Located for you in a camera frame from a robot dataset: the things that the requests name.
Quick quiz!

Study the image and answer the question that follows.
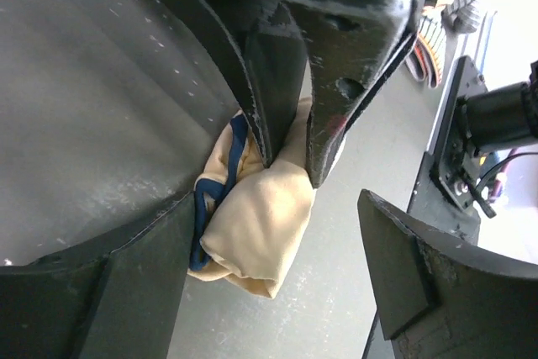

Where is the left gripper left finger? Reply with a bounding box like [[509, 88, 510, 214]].
[[1, 194, 195, 358]]

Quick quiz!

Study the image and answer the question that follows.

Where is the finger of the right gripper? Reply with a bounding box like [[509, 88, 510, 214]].
[[280, 0, 419, 187], [100, 0, 310, 169]]

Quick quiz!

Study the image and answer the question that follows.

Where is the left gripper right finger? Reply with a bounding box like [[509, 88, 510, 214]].
[[357, 190, 537, 358]]

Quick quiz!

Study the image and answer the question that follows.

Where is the beige underwear navy trim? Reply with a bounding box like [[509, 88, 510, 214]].
[[187, 98, 316, 298]]

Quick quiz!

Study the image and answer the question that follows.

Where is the striped grey underwear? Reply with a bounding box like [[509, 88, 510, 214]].
[[441, 0, 484, 34]]

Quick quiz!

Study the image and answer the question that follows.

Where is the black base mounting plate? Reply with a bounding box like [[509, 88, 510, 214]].
[[358, 55, 486, 358]]

